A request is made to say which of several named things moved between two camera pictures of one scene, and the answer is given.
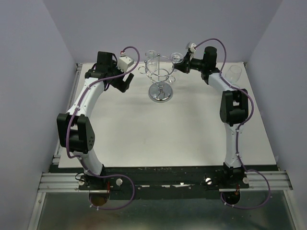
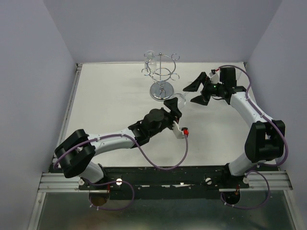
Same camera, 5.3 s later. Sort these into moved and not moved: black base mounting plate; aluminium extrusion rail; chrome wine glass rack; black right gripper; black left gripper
Moved: black left gripper; black right gripper
Not moved: black base mounting plate; aluminium extrusion rail; chrome wine glass rack
